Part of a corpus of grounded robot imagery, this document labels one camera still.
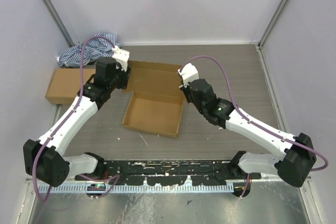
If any brown cardboard box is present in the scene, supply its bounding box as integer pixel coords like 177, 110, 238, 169
46, 68, 81, 104

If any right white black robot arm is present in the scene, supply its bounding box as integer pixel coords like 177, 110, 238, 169
180, 79, 317, 187

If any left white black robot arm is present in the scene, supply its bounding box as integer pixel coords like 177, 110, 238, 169
23, 55, 131, 187

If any blue white striped cloth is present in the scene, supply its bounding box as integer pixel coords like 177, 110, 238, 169
56, 33, 122, 68

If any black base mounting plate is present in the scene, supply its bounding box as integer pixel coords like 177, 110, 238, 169
74, 159, 263, 187

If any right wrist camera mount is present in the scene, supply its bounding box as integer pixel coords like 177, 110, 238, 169
177, 63, 199, 88

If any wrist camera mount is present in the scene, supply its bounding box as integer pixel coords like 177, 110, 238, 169
177, 63, 199, 88
112, 46, 130, 72

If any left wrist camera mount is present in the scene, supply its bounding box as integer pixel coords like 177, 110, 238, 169
112, 46, 130, 72

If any slotted grey cable duct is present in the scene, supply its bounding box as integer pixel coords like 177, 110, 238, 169
50, 183, 234, 194

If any aluminium front rail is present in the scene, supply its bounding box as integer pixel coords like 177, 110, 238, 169
25, 159, 312, 183

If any left aluminium frame post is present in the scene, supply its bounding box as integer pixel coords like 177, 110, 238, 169
41, 0, 75, 46

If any aluminium frame post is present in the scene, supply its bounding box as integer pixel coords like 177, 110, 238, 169
41, 0, 75, 46
257, 0, 290, 50

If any right aluminium frame post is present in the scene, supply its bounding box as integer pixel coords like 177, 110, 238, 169
257, 0, 290, 50

